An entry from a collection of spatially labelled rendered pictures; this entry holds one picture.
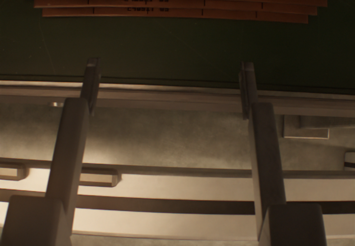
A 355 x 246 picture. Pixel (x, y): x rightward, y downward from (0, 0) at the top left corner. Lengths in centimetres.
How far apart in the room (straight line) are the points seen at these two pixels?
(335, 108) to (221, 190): 12
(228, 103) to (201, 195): 11
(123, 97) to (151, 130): 70
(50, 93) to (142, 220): 13
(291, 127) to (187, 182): 62
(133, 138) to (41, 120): 15
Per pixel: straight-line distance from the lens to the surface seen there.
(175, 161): 92
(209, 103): 22
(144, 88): 23
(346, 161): 96
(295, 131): 94
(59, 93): 22
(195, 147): 92
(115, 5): 21
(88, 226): 33
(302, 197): 34
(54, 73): 23
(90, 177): 31
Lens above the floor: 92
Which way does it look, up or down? 87 degrees down
